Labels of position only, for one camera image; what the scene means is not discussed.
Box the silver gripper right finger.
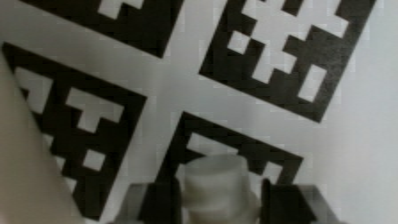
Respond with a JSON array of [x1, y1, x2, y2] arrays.
[[259, 179, 344, 224]]

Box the white table leg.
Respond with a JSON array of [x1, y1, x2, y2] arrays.
[[181, 154, 259, 224]]

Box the white marker tag sheet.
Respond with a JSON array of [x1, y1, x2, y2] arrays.
[[0, 0, 398, 224]]

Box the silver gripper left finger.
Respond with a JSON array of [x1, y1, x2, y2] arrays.
[[120, 182, 183, 224]]

